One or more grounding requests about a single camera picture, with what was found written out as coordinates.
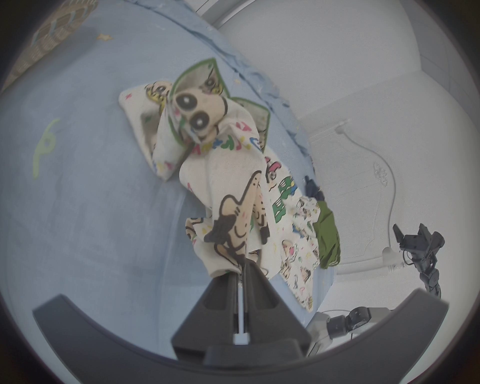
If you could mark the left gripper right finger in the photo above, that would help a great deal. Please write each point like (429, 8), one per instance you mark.
(270, 318)

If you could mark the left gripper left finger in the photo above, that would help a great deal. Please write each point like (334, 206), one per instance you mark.
(213, 318)

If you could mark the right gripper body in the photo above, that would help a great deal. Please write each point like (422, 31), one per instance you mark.
(410, 243)

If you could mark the white printed pyjama top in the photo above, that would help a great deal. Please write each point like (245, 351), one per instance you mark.
(232, 180)

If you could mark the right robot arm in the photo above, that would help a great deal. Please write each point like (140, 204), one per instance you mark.
(429, 275)

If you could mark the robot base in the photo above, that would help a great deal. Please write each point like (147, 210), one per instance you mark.
(318, 330)

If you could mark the dark blue garment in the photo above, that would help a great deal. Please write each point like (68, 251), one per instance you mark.
(314, 189)

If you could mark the round woven basket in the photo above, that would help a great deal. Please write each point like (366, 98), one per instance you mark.
(48, 33)

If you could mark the green shorts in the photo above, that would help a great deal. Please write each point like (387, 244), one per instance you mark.
(327, 236)

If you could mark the pale blue quilt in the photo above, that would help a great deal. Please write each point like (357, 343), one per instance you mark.
(255, 75)

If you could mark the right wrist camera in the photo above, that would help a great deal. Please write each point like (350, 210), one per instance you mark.
(424, 231)

